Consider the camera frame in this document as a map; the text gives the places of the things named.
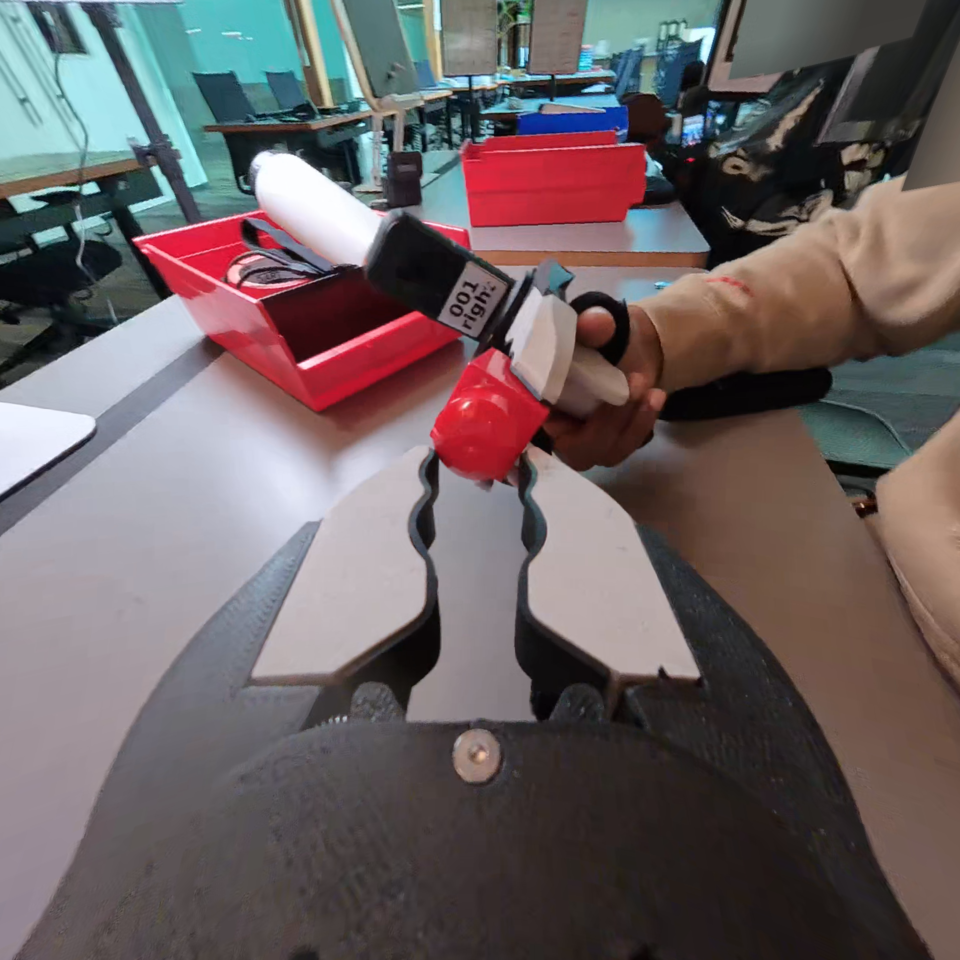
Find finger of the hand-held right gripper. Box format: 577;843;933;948
510;291;580;404

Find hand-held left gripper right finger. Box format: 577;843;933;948
516;450;702;685

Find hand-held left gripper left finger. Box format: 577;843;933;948
251;446;440;685

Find red toy block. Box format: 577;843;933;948
431;348;552;483

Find black strap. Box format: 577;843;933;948
240;217;339;277

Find red plastic bin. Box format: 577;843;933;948
133;210;472;412

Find person's right forearm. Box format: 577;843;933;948
637;180;960;395

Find person's right hand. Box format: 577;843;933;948
536;307;667;472

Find small black box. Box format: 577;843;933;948
384;150;423;210

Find white water bottle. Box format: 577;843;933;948
249;150;387;269

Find red storage bin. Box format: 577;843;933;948
459;131;648;228

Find red round disc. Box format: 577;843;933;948
225;251;301;290

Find blue storage bin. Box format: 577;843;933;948
516;105;630;138

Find black seat cushion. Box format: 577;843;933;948
658;366;835;423

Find brown board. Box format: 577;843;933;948
441;0;500;76
528;0;588;75

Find black stand pole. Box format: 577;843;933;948
78;0;204;226

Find person's beige hoodie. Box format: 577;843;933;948
855;442;960;687

